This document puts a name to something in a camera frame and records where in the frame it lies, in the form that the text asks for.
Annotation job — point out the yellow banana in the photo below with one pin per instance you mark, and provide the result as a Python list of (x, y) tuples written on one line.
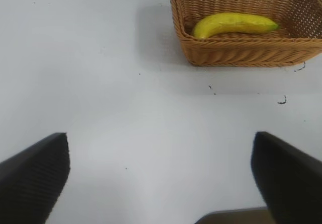
[(226, 24)]

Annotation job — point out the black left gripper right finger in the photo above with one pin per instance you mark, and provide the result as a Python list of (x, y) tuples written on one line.
[(291, 181)]

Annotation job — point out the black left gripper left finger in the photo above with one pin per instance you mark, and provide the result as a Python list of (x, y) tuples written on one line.
[(30, 181)]

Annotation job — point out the brown woven wicker basket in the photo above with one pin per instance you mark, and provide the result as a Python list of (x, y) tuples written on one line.
[(241, 51)]

